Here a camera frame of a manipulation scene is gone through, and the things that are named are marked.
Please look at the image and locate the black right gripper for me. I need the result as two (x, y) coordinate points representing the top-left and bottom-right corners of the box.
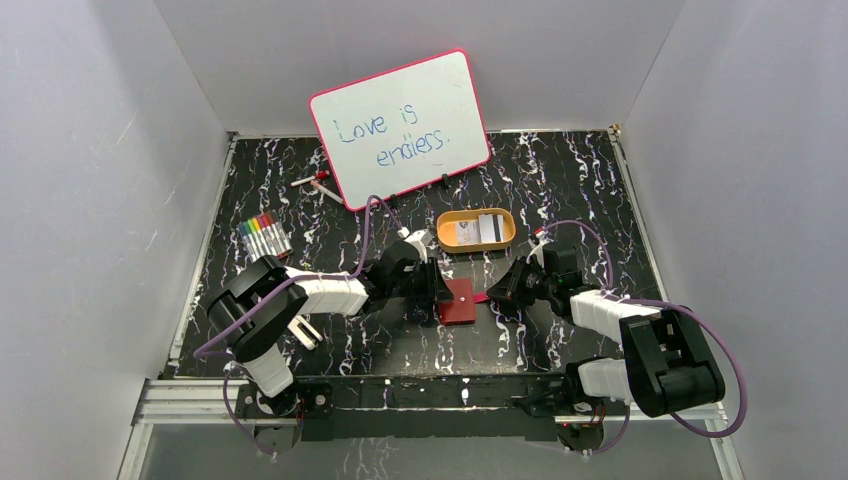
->
(486, 255), (556, 306)

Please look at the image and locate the orange oval tray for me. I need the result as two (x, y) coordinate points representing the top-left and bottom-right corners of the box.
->
(436, 207), (517, 254)

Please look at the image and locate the red card holder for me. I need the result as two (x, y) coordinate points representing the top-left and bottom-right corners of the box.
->
(438, 278), (490, 326)

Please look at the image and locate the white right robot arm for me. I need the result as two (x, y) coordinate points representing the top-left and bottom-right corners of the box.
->
(486, 246), (726, 418)

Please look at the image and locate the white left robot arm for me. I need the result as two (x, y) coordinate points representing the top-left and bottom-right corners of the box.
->
(200, 240), (454, 416)

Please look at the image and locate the white marker pen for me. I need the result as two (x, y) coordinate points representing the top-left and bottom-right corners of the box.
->
(310, 180), (344, 205)

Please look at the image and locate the red capped marker pen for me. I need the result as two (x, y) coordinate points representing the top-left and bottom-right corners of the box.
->
(290, 170), (330, 188)

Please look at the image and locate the pack of coloured markers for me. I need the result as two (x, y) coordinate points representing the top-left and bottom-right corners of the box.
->
(237, 212), (292, 262)

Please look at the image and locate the pink framed whiteboard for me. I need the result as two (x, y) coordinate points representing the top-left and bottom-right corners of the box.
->
(309, 49), (491, 211)

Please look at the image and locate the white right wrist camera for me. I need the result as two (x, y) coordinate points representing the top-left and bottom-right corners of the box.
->
(526, 228), (550, 268)

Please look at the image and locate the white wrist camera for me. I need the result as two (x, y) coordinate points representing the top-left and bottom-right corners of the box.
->
(526, 228), (550, 268)
(397, 227), (433, 262)

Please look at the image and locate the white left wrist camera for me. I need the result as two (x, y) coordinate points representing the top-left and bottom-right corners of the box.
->
(397, 227), (433, 262)

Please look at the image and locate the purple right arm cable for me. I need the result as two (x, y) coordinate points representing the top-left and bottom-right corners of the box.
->
(533, 219), (750, 457)

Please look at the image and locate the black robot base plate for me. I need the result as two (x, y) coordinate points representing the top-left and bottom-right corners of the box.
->
(234, 374), (628, 452)

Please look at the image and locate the aluminium frame rail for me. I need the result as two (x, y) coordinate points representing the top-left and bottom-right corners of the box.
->
(117, 379), (745, 479)

